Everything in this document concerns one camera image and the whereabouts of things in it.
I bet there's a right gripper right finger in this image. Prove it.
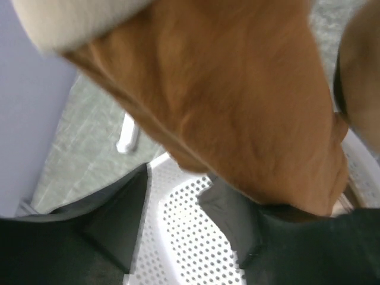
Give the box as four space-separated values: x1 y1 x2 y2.
200 178 379 284

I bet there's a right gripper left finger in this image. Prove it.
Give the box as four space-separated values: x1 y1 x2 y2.
1 164 148 284

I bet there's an orange-brown underwear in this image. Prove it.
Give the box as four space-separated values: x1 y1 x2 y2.
12 1 348 216

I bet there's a white perforated laundry basket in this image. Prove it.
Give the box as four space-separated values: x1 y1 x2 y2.
129 132 379 284

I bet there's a silver drying rack stand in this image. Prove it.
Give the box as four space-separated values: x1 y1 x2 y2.
116 113 139 154

